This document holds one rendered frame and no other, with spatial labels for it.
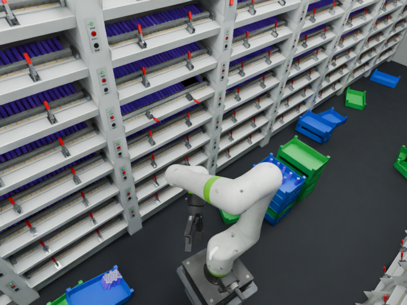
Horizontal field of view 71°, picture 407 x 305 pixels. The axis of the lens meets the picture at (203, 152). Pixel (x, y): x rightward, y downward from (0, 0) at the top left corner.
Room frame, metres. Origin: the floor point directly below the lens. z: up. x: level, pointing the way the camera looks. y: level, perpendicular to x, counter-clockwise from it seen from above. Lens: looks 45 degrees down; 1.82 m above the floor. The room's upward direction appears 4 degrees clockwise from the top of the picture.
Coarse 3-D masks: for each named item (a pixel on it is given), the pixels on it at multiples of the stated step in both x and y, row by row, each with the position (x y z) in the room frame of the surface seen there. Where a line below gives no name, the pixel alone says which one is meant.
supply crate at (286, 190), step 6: (270, 156) 1.45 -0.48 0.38; (276, 162) 1.43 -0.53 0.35; (282, 168) 1.39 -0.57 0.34; (288, 168) 1.36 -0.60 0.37; (282, 174) 1.34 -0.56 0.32; (288, 174) 1.34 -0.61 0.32; (294, 174) 1.32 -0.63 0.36; (288, 180) 1.29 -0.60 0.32; (294, 180) 1.29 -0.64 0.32; (300, 180) 1.28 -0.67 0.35; (282, 186) 1.23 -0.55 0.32; (288, 186) 1.23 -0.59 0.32; (294, 186) 1.24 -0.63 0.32; (300, 186) 1.24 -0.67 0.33; (276, 192) 1.17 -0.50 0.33; (282, 192) 1.15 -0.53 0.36; (288, 192) 1.12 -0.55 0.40
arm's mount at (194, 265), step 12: (204, 252) 0.70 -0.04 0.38; (192, 264) 0.63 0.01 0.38; (240, 264) 0.64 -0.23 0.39; (192, 276) 0.57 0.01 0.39; (204, 276) 0.57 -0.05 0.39; (240, 276) 0.58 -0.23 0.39; (252, 276) 0.59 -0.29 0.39; (192, 288) 0.55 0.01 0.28; (204, 288) 0.51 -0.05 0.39; (216, 288) 0.52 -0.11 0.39; (240, 288) 0.53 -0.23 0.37; (204, 300) 0.47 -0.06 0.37; (216, 300) 0.46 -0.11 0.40; (228, 300) 0.49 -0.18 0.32
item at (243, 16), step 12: (240, 0) 1.70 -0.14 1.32; (252, 0) 1.65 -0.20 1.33; (264, 0) 1.79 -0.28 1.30; (276, 0) 1.86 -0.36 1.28; (288, 0) 1.91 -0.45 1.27; (300, 0) 1.95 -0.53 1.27; (240, 12) 1.62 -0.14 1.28; (252, 12) 1.64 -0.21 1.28; (264, 12) 1.70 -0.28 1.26; (276, 12) 1.79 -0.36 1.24; (240, 24) 1.57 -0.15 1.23
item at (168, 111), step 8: (208, 80) 1.49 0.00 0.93; (208, 88) 1.46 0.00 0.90; (184, 96) 1.35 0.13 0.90; (200, 96) 1.39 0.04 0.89; (208, 96) 1.43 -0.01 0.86; (176, 104) 1.28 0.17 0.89; (184, 104) 1.30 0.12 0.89; (192, 104) 1.35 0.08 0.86; (152, 112) 1.19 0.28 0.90; (160, 112) 1.20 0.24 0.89; (168, 112) 1.22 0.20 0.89; (176, 112) 1.27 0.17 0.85; (136, 120) 1.12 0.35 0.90; (144, 120) 1.13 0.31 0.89; (152, 120) 1.14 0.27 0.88; (128, 128) 1.06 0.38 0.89; (136, 128) 1.08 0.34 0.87
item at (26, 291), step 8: (0, 264) 0.52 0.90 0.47; (8, 264) 0.55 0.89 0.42; (8, 272) 0.52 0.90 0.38; (0, 280) 0.49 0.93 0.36; (8, 280) 0.51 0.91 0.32; (16, 280) 0.52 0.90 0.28; (24, 280) 0.55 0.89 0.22; (0, 288) 0.47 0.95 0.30; (24, 288) 0.52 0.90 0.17; (8, 296) 0.47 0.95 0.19; (16, 296) 0.49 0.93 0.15; (24, 296) 0.50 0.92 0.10; (32, 296) 0.52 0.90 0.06; (24, 304) 0.48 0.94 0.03
